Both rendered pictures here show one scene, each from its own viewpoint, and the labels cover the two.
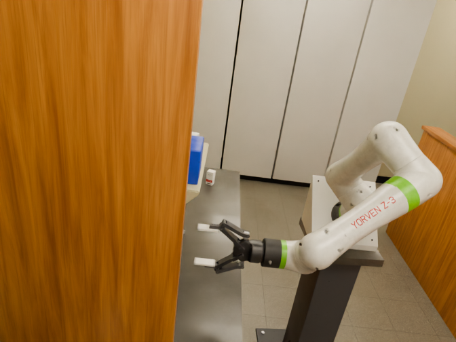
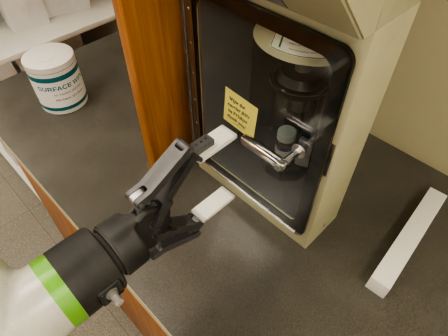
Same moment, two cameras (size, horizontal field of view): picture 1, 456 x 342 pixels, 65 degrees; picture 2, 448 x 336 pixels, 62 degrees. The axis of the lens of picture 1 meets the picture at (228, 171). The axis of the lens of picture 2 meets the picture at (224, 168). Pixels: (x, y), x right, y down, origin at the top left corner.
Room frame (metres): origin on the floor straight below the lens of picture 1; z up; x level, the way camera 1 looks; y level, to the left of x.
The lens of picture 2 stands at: (1.22, -0.19, 1.62)
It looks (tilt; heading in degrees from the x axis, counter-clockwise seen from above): 48 degrees down; 137
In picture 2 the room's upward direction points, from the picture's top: straight up
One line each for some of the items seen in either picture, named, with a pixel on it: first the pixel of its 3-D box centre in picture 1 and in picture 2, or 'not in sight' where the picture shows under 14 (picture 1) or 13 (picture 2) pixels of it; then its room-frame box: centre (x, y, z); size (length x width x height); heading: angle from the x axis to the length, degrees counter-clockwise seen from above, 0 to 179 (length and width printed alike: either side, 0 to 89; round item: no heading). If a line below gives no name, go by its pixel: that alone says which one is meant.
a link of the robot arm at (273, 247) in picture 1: (269, 252); (90, 271); (0.96, -0.17, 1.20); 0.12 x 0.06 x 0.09; 2
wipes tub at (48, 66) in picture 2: not in sight; (57, 79); (0.27, 0.06, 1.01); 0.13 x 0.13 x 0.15
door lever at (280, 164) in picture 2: not in sight; (271, 147); (0.96, 0.14, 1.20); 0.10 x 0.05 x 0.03; 1
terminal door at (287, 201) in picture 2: not in sight; (250, 121); (0.89, 0.17, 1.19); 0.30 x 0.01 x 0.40; 1
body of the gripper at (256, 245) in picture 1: (247, 250); (138, 231); (0.95, -0.10, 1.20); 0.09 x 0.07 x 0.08; 92
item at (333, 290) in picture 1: (316, 309); not in sight; (1.50, -0.59, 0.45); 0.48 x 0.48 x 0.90; 7
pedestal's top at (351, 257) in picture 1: (338, 240); not in sight; (1.50, -0.59, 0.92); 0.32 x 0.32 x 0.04; 7
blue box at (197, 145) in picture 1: (180, 157); not in sight; (0.81, 0.12, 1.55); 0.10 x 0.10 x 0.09; 2
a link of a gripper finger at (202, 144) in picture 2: (217, 224); (195, 143); (0.95, 0.01, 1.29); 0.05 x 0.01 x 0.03; 92
